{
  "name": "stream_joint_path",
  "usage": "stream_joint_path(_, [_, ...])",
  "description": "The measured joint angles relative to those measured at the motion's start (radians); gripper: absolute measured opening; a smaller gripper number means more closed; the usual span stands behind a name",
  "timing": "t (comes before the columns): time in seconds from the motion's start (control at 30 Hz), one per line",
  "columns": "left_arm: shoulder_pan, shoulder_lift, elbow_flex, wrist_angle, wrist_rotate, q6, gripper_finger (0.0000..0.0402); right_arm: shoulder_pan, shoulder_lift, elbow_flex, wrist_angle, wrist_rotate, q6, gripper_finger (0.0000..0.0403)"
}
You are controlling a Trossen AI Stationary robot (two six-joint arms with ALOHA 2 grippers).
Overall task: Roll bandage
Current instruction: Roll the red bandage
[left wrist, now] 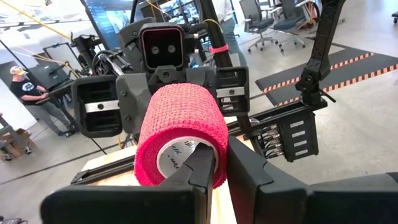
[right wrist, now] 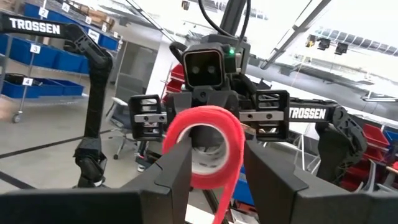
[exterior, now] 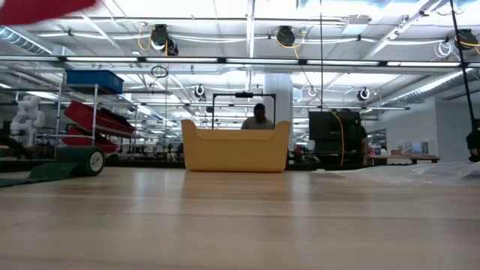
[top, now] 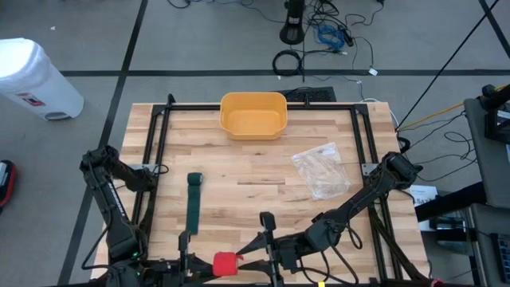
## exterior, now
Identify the clear plastic bag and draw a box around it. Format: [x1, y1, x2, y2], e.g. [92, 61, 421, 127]
[314, 160, 480, 187]

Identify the thin black vertical pole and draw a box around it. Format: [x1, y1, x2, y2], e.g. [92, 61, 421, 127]
[319, 0, 324, 110]

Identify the black monitor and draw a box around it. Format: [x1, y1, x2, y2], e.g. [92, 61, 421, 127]
[308, 110, 364, 155]

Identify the red storage bin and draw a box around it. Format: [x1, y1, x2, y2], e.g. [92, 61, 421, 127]
[61, 126, 119, 154]
[63, 100, 136, 134]

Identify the white ceiling box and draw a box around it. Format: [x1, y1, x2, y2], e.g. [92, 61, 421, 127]
[341, 14, 371, 35]

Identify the metal shelf rack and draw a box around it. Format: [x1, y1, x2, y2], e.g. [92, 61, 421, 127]
[37, 70, 137, 161]

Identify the blue storage bin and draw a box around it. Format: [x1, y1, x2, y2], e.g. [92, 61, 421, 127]
[65, 70, 125, 95]

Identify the silver air duct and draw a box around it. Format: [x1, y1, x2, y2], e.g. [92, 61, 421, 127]
[382, 69, 480, 110]
[0, 24, 53, 56]

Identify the yellow hanging cable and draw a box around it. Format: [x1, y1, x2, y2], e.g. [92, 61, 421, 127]
[274, 31, 346, 166]

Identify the yellow plastic bin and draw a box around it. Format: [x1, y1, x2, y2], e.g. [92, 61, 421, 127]
[181, 118, 292, 173]

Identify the person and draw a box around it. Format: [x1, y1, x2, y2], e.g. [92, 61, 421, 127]
[241, 103, 275, 131]

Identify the suspended light rail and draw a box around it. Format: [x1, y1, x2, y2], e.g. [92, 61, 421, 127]
[0, 55, 480, 68]

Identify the wooden background table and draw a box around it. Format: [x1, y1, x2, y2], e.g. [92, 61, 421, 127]
[365, 153, 440, 166]

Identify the black ceiling cable reel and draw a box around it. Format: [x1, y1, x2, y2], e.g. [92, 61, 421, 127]
[454, 28, 480, 52]
[193, 83, 208, 103]
[356, 86, 373, 102]
[149, 23, 179, 57]
[277, 25, 297, 48]

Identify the black camera gantry frame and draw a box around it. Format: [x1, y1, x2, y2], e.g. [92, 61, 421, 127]
[211, 91, 278, 131]

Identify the green elastic bandage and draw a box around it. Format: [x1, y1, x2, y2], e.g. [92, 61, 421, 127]
[0, 145, 107, 188]

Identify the white robot figure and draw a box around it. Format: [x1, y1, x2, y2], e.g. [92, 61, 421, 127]
[9, 95, 46, 147]

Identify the red elastic bandage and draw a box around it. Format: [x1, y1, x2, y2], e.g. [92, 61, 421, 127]
[0, 0, 98, 26]

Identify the thin black slanted pole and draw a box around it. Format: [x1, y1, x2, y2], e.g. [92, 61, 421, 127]
[448, 0, 478, 131]

